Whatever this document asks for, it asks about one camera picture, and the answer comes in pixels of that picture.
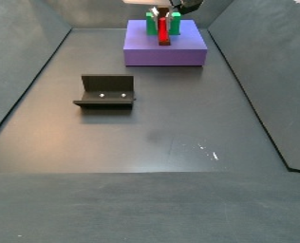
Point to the green block left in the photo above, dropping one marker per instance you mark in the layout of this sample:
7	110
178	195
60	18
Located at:
150	24

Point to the green block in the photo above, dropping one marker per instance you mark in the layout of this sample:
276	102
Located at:
174	23
150	24

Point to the red peg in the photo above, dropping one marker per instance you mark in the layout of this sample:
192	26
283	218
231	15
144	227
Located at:
162	32

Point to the green block right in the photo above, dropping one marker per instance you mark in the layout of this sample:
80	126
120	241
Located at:
174	23

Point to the black angle bracket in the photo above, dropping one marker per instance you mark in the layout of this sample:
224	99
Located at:
111	85

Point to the brown upright block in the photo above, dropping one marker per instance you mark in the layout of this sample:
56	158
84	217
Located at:
162	12

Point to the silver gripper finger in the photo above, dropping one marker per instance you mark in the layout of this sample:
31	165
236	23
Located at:
154	14
168	18

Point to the purple base board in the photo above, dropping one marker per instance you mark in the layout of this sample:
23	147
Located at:
142	51

